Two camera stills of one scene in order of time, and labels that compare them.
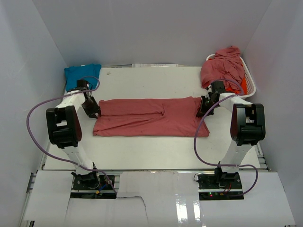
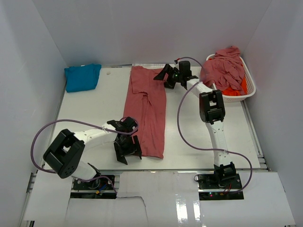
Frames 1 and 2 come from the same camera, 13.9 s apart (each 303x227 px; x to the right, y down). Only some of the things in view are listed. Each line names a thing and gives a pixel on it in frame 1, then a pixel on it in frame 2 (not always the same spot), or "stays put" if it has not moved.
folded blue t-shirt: (72, 74) stays put
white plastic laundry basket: (250, 85) stays put
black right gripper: (202, 110) to (167, 69)
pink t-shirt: (156, 117) to (146, 102)
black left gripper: (95, 109) to (120, 153)
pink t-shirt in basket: (227, 66) stays put
